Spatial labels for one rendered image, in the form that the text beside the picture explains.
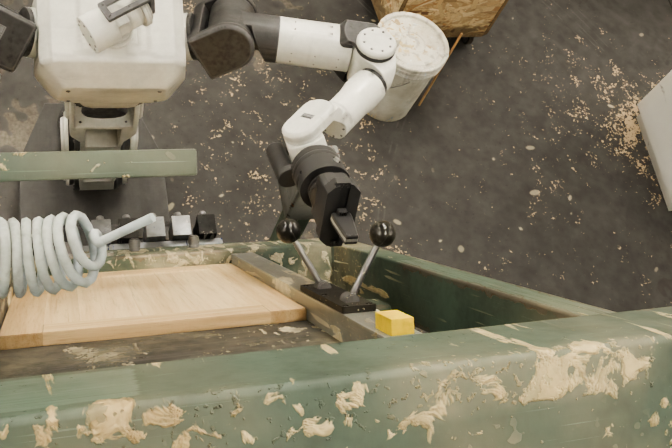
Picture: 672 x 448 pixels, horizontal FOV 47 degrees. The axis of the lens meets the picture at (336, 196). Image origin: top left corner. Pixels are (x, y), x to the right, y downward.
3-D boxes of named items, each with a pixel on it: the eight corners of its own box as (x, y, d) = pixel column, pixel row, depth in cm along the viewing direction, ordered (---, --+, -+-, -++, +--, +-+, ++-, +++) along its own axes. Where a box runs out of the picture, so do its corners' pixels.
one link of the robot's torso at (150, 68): (18, -18, 164) (5, -97, 131) (179, -11, 176) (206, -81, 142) (23, 120, 162) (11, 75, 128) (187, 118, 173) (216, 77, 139)
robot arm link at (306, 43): (381, 60, 162) (275, 46, 159) (396, 15, 152) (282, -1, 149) (382, 102, 156) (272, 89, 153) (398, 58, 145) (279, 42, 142)
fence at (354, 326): (253, 269, 174) (253, 252, 174) (455, 383, 85) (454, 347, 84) (231, 271, 173) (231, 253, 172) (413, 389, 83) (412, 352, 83)
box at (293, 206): (319, 180, 207) (338, 143, 192) (328, 220, 201) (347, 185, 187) (276, 182, 203) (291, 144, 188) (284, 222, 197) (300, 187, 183)
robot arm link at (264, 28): (275, 41, 160) (208, 32, 158) (280, 1, 154) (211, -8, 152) (274, 71, 151) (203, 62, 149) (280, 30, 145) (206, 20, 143)
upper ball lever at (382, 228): (352, 310, 110) (393, 226, 112) (362, 315, 107) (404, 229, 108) (330, 299, 109) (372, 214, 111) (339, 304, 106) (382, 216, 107)
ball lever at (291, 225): (331, 284, 122) (289, 212, 119) (340, 288, 118) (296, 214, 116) (312, 298, 121) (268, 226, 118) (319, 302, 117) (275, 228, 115)
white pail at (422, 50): (414, 74, 339) (457, -2, 300) (424, 130, 325) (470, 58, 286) (345, 66, 331) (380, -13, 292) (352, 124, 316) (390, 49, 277)
